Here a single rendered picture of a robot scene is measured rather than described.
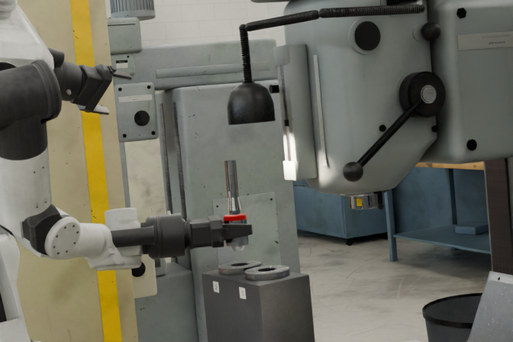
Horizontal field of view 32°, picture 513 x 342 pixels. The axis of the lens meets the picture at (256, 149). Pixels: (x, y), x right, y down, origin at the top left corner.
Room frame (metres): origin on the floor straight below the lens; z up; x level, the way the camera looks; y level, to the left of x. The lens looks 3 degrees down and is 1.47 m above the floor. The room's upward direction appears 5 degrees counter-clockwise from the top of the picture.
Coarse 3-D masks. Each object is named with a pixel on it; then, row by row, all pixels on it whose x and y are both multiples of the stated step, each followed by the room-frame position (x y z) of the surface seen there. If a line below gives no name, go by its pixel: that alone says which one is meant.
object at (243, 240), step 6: (228, 222) 1.84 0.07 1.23; (234, 222) 1.84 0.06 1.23; (240, 222) 1.84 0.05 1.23; (246, 222) 1.85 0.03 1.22; (228, 240) 1.84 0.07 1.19; (234, 240) 1.84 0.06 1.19; (240, 240) 1.84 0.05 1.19; (246, 240) 1.85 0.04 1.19; (228, 246) 1.84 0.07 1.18; (234, 246) 1.84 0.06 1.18
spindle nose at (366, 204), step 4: (352, 196) 1.46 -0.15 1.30; (356, 196) 1.45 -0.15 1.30; (360, 196) 1.45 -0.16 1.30; (364, 196) 1.45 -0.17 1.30; (368, 196) 1.45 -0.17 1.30; (372, 196) 1.45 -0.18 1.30; (376, 196) 1.46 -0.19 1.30; (352, 200) 1.46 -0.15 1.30; (356, 200) 1.45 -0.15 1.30; (364, 200) 1.45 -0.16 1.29; (368, 200) 1.45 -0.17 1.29; (372, 200) 1.45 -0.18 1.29; (376, 200) 1.46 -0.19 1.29; (352, 204) 1.46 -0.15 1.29; (356, 204) 1.45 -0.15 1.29; (364, 204) 1.45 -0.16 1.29; (368, 204) 1.45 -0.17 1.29; (372, 204) 1.45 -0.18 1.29; (376, 204) 1.46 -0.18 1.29; (352, 208) 1.46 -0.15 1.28; (356, 208) 1.45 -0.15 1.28; (360, 208) 1.45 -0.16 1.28; (364, 208) 1.45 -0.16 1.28; (368, 208) 1.45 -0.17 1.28
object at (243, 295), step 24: (240, 264) 1.88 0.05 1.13; (216, 288) 1.83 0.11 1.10; (240, 288) 1.75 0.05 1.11; (264, 288) 1.70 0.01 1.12; (288, 288) 1.73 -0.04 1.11; (216, 312) 1.84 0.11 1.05; (240, 312) 1.76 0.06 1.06; (264, 312) 1.70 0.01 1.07; (288, 312) 1.73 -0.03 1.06; (216, 336) 1.84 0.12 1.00; (240, 336) 1.76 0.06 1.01; (264, 336) 1.70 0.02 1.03; (288, 336) 1.72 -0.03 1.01; (312, 336) 1.76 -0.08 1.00
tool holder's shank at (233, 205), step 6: (228, 162) 1.85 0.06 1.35; (234, 162) 1.85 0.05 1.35; (228, 168) 1.85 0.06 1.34; (234, 168) 1.85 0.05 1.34; (228, 174) 1.85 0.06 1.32; (234, 174) 1.85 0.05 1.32; (228, 180) 1.85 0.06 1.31; (234, 180) 1.85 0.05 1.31; (228, 186) 1.85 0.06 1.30; (234, 186) 1.85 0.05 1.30; (228, 192) 1.85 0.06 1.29; (234, 192) 1.85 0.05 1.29; (228, 198) 1.85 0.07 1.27; (234, 198) 1.85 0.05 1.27; (228, 204) 1.85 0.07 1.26; (234, 204) 1.85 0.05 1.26; (240, 204) 1.86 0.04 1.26; (228, 210) 1.85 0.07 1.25; (234, 210) 1.84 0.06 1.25
